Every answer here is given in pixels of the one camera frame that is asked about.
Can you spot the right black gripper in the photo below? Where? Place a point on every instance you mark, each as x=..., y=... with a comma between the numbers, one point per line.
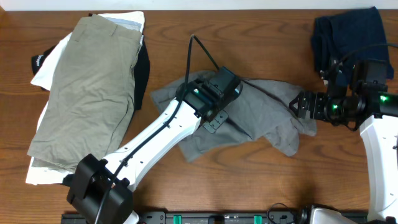
x=318, y=98

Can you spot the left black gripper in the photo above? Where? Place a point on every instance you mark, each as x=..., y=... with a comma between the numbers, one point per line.
x=224, y=117

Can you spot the grey shorts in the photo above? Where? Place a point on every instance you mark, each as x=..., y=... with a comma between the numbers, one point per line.
x=262, y=110

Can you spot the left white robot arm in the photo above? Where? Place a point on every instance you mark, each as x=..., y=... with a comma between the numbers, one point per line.
x=102, y=189

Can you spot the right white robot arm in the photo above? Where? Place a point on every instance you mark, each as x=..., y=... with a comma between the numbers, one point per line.
x=374, y=114

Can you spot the black garment with logo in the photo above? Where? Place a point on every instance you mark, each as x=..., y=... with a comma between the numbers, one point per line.
x=142, y=68

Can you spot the dark navy folded garment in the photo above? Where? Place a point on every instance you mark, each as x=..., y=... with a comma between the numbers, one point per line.
x=335, y=36

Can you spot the light blue folded garment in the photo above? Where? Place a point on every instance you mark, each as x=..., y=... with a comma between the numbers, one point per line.
x=132, y=25

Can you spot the khaki folded shorts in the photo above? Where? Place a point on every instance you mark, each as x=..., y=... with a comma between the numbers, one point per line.
x=91, y=100

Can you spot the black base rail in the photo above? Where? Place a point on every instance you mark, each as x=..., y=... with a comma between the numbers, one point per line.
x=205, y=218

